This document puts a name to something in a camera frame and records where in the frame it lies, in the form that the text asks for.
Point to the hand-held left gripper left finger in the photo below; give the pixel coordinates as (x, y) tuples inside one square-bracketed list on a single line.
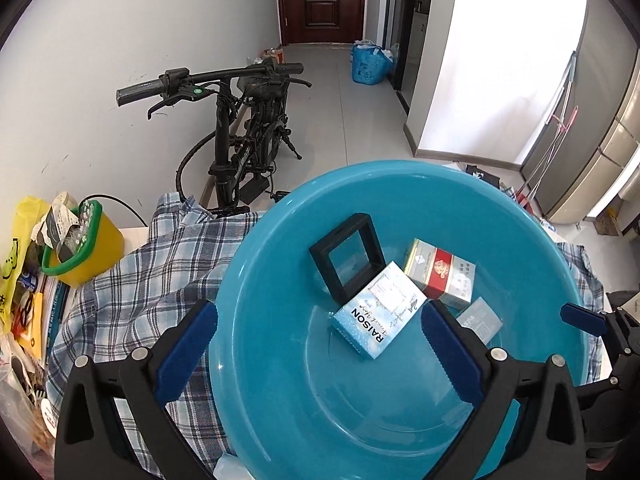
[(185, 350)]

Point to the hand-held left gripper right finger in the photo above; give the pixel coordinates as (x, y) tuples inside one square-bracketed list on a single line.
[(452, 350)]

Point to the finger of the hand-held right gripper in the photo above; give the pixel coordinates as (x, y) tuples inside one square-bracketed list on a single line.
[(582, 317), (607, 385)]

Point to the red white cigarette box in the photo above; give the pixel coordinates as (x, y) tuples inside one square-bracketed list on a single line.
[(440, 270)]

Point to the blue white cigarette box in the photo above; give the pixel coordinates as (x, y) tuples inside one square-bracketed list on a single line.
[(375, 315)]

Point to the blue plastic basin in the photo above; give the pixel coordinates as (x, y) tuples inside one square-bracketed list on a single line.
[(280, 410)]

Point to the black square frame box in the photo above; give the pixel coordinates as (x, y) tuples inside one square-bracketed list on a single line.
[(320, 255)]

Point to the blue plaid cloth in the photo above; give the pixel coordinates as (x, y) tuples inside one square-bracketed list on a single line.
[(150, 280)]

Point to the yellow bin with green rim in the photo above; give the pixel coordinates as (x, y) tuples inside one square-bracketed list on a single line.
[(95, 255)]

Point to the stack of books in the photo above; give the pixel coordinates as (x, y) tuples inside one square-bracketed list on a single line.
[(52, 310)]

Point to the crumpled paper packaging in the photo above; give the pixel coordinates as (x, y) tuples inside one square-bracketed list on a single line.
[(60, 220)]

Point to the yellow plastic bag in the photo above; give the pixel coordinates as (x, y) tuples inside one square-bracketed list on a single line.
[(17, 260)]

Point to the folded drying rack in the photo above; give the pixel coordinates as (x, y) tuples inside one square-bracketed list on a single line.
[(560, 125)]

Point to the silver refrigerator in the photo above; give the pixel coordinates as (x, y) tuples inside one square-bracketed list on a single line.
[(600, 110)]

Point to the black electric bicycle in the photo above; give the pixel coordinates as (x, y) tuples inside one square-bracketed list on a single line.
[(222, 125)]

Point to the black framed glass door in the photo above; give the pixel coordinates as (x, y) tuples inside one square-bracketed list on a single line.
[(402, 85)]

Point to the blue woven bag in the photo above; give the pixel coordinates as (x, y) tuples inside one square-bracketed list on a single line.
[(370, 62)]

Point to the brown entrance door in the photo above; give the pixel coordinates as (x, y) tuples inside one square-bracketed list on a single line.
[(320, 0)]

